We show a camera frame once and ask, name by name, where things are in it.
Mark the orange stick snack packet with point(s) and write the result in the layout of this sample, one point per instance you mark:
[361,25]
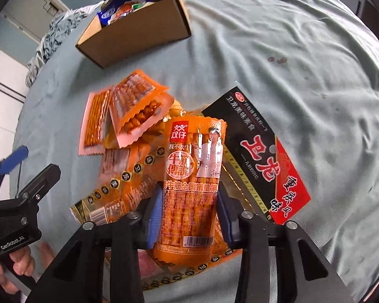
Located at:
[189,170]

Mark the orange sausage packet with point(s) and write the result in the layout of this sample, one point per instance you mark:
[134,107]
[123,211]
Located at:
[189,273]

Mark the person's left hand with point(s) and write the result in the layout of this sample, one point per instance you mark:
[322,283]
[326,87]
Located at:
[23,258]

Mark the white door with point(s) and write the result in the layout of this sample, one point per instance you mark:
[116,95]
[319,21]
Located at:
[28,9]

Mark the small orange bean snack packet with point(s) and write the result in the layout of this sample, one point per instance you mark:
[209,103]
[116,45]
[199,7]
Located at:
[135,101]
[93,123]

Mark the patterned blue white blanket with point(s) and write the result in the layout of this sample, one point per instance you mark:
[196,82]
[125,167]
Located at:
[57,34]

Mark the sausage packets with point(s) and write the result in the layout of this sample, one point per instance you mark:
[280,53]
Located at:
[126,183]

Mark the orange and white snack packet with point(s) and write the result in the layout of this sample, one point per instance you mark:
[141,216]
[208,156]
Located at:
[123,11]

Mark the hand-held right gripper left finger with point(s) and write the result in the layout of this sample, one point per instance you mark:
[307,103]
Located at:
[152,227]

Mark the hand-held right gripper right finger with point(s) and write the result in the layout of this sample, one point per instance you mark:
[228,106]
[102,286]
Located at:
[227,227]

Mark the light blue bed sheet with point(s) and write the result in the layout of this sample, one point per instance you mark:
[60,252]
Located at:
[271,22]

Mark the brown cardboard box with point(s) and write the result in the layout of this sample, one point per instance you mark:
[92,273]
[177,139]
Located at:
[139,34]

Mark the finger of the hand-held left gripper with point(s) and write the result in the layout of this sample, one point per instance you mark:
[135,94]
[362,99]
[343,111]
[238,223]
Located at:
[15,159]
[45,176]

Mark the black snack packet red corner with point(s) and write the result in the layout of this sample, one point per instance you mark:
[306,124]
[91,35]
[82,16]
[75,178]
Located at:
[255,139]

